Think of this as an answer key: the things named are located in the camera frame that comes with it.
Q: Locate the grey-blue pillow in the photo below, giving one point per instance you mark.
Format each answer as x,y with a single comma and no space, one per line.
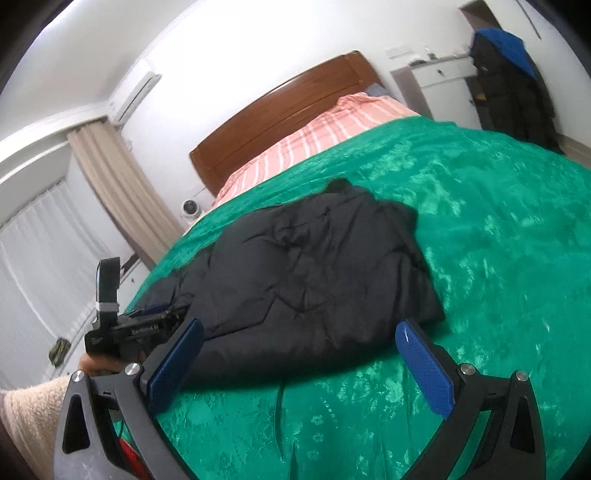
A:
379,91

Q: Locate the white round fan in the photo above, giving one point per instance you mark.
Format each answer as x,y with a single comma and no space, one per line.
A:
190,208

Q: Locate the blue hooded garment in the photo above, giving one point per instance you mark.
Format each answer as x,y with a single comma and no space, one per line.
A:
508,46

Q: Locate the person's left forearm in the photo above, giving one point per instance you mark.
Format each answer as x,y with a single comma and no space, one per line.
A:
32,415

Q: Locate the black flat object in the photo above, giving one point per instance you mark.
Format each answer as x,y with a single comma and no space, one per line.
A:
128,264

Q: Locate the white wardrobe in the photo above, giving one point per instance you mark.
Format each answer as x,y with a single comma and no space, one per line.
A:
563,46

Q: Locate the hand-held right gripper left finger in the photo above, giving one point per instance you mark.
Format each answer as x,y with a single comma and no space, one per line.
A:
175,364

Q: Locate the small dark desk item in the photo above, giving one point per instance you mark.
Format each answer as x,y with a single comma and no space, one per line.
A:
417,58

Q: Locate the dark hanging coat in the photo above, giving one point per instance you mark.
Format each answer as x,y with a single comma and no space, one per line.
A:
508,106

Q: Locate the beige curtain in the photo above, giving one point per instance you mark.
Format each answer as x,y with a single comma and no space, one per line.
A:
120,194

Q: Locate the black puffer jacket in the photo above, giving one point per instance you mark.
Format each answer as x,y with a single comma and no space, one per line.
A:
314,286

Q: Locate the person's left hand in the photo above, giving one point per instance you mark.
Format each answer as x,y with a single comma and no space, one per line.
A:
106,363

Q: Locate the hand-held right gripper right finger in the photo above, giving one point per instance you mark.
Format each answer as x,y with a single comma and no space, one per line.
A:
425,374

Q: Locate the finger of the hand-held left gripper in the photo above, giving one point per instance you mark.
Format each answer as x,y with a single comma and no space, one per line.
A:
152,310

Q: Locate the wooden headboard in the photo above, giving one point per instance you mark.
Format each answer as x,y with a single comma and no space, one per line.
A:
286,106

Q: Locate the patterned cloth item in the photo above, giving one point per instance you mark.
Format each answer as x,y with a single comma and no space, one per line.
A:
59,353

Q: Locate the green blanket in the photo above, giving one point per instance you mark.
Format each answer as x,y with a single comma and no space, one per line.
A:
485,277

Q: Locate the white air conditioner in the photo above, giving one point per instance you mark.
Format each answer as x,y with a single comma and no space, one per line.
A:
136,92

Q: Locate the white desk with drawers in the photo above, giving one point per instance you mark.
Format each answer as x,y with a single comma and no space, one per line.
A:
443,69

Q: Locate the white sheer curtain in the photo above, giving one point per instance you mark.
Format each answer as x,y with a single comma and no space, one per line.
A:
46,258

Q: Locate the wooden bed with striped sheet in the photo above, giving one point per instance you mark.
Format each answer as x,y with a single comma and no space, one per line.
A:
300,138

